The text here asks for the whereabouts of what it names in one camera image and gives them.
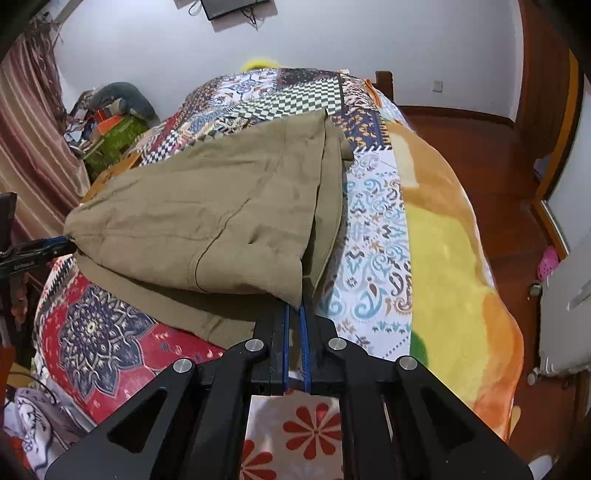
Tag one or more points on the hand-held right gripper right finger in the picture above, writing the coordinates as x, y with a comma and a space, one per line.
305, 337

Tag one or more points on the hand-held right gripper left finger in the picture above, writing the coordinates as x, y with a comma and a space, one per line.
286, 332

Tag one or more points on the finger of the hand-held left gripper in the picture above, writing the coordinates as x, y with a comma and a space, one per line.
44, 251

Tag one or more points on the olive green pants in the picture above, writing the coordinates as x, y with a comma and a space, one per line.
184, 207

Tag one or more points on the striped brown curtain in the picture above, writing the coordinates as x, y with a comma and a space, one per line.
27, 138

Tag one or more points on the orange flowered sheet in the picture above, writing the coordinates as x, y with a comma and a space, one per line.
113, 170

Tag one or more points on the patchwork printed quilt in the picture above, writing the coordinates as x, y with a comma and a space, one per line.
369, 230

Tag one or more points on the pile of papers and boxes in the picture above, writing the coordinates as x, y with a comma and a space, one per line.
85, 120

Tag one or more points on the green storage bag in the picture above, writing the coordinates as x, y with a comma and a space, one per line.
115, 141

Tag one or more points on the orange yellow fleece blanket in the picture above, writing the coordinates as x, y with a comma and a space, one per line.
443, 258

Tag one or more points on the white printed cloth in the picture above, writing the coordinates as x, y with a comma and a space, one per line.
37, 424

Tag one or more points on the pink slippers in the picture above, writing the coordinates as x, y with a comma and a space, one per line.
548, 265

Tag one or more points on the yellow fuzzy arch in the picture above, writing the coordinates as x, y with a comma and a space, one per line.
258, 63

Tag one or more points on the small black monitor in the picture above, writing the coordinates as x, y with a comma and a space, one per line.
226, 7

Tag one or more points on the wooden wardrobe with white doors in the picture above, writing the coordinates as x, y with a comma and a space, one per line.
570, 184

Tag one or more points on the brown wooden door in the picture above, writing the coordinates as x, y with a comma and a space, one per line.
540, 83

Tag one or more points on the wooden bed post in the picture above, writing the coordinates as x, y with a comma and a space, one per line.
384, 85

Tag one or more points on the white wall socket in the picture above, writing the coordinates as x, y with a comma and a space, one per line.
437, 85

